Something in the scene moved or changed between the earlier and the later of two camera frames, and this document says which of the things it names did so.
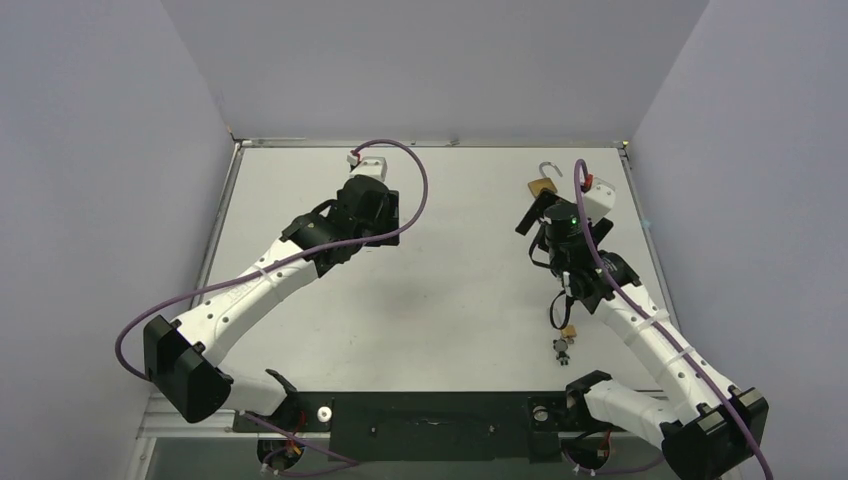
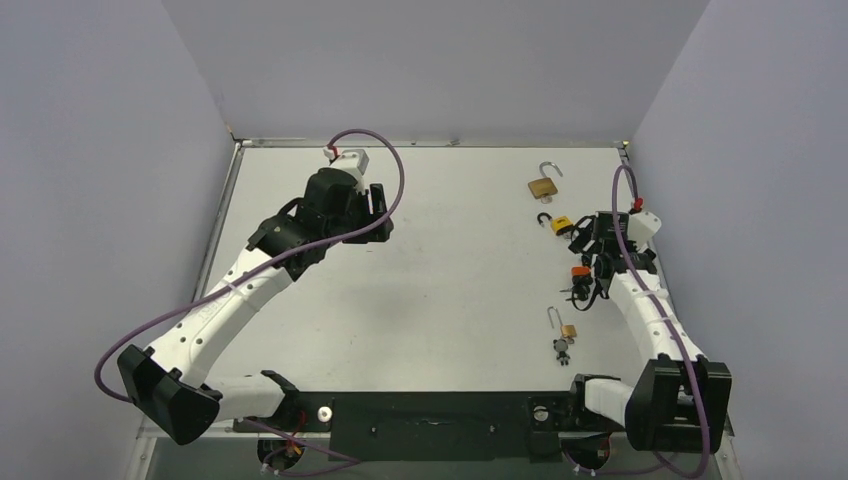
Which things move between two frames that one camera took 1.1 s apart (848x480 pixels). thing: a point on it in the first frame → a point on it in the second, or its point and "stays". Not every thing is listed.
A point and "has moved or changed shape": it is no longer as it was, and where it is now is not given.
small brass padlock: (569, 331) has moved or changed shape
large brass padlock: (535, 187) stays
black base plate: (428, 426) stays
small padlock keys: (561, 346) stays
